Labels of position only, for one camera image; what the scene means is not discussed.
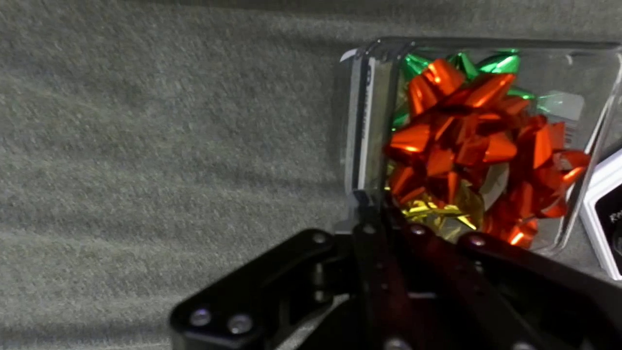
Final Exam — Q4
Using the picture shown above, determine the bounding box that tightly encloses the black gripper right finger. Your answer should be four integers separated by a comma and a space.
387, 203, 622, 350

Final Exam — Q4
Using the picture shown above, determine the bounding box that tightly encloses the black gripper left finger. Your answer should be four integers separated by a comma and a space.
169, 203, 393, 350

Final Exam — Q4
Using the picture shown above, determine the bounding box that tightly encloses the clear plastic box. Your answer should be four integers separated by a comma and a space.
339, 34, 622, 256

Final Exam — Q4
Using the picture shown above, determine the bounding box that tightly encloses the gold gift bow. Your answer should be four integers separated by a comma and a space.
395, 184, 486, 242

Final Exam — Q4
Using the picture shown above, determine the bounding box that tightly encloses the small red gift bow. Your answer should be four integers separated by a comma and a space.
484, 114, 593, 250

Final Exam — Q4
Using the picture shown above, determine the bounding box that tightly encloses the large red gift bow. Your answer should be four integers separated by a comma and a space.
383, 55, 521, 207

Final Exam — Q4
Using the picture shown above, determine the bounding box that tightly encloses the grey cloth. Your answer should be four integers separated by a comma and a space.
0, 0, 622, 350

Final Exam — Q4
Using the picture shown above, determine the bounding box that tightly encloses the green gift bow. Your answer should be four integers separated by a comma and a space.
389, 48, 541, 129

